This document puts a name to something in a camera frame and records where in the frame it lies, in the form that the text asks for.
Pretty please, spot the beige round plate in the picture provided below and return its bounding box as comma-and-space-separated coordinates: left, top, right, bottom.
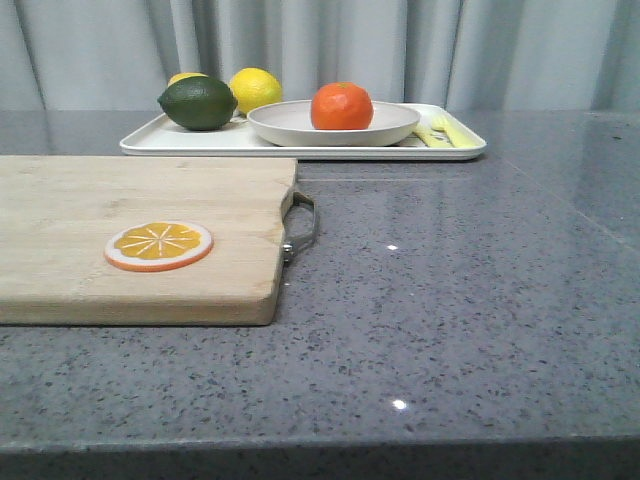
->
246, 99, 422, 148

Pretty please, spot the orange mandarin fruit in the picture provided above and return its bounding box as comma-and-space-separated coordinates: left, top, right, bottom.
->
310, 82, 374, 130

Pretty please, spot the white bear-print tray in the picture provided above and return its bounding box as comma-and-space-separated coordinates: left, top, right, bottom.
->
120, 100, 486, 161

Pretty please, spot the yellow plastic knife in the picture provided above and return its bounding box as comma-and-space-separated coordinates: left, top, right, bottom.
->
413, 124, 453, 149

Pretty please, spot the orange slice toy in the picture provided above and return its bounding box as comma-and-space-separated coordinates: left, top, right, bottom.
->
103, 220, 214, 273

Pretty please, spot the yellow lemon front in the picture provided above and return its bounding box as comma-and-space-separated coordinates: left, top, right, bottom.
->
229, 67, 283, 114

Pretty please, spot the yellow plastic fork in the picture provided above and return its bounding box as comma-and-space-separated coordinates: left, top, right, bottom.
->
431, 115, 476, 148

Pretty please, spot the green lime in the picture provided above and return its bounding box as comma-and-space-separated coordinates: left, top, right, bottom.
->
157, 76, 238, 131

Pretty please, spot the yellow lemon behind lime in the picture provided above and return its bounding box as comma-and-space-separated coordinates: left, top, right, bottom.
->
167, 72, 206, 86

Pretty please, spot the wooden cutting board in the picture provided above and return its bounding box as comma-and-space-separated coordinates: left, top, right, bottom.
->
1, 155, 315, 326

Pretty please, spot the grey curtain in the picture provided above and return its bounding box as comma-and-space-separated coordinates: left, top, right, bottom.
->
1, 1, 639, 111

